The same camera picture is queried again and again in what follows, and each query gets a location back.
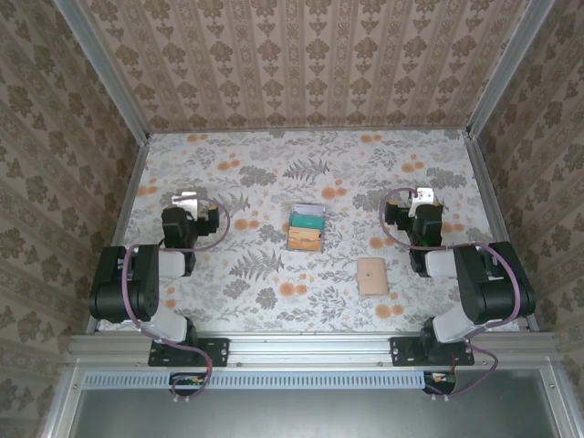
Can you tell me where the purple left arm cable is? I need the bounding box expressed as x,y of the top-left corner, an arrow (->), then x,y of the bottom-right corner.
120,196 -> 232,405

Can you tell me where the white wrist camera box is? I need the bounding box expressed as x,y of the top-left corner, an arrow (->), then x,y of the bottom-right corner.
171,191 -> 201,214
409,185 -> 435,218

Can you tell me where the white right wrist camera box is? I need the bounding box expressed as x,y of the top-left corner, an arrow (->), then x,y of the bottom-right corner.
409,185 -> 435,218

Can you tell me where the aluminium mounting rail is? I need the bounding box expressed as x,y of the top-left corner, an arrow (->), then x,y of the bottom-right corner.
68,332 -> 558,369

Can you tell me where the orange card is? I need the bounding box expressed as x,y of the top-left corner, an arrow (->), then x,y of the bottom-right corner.
287,226 -> 323,252

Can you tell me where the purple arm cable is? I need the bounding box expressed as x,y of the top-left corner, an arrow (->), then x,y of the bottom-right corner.
120,196 -> 232,405
381,186 -> 526,403

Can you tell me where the grey metal panel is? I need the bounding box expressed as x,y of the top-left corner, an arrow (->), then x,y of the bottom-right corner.
43,367 -> 584,438

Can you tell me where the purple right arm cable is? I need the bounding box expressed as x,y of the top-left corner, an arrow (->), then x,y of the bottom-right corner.
381,186 -> 526,403

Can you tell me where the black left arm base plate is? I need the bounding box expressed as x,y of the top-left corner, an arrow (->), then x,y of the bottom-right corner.
148,337 -> 229,367

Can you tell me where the aluminium side rail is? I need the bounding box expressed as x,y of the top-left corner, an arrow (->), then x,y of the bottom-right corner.
86,134 -> 151,334
464,130 -> 539,332

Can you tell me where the slotted grey cable duct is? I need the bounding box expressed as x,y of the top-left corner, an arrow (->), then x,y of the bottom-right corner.
84,370 -> 430,391

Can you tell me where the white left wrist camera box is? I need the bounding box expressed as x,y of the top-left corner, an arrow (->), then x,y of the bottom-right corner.
171,191 -> 201,214

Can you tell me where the black cable connector box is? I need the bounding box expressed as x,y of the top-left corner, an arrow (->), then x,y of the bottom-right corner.
422,370 -> 458,396
169,371 -> 209,397

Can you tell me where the teal card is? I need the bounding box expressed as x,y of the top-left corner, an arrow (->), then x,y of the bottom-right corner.
290,214 -> 326,230

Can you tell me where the beige card holder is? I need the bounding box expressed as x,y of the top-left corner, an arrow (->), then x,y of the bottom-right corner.
357,257 -> 390,298

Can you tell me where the aluminium frame post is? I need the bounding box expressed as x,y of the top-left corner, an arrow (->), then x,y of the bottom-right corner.
467,0 -> 558,138
52,0 -> 151,143

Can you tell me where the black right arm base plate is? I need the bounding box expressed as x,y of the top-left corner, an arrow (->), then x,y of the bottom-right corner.
390,336 -> 475,367

